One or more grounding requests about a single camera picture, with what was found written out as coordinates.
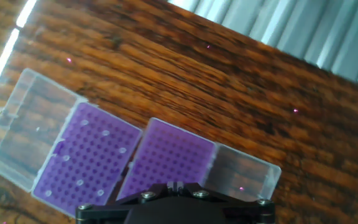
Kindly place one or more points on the brown wooden board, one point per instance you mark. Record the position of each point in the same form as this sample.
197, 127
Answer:
197, 77

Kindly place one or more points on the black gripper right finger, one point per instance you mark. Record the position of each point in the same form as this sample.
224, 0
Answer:
247, 211

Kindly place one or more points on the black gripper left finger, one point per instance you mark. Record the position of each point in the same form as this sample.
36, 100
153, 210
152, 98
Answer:
110, 211

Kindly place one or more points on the small clear pipette tip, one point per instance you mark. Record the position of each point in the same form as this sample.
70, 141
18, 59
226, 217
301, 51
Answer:
122, 150
66, 157
84, 122
100, 192
48, 193
79, 182
105, 132

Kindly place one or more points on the purple pipette tip box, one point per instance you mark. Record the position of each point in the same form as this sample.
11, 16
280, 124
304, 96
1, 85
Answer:
89, 161
172, 152

